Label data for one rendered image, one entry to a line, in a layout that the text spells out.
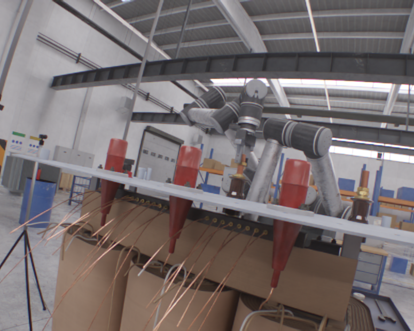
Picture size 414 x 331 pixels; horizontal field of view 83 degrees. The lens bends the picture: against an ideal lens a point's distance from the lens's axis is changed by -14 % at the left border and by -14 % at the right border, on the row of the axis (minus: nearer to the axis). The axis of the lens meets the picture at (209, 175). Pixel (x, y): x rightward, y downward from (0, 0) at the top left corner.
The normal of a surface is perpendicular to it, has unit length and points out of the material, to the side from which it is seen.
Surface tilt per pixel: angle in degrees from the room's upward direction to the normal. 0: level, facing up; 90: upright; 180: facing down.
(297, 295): 90
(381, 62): 90
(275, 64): 90
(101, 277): 90
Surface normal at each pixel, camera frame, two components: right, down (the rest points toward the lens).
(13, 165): 0.87, 0.15
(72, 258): -0.46, -0.14
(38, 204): 0.58, 0.07
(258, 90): 0.08, -0.04
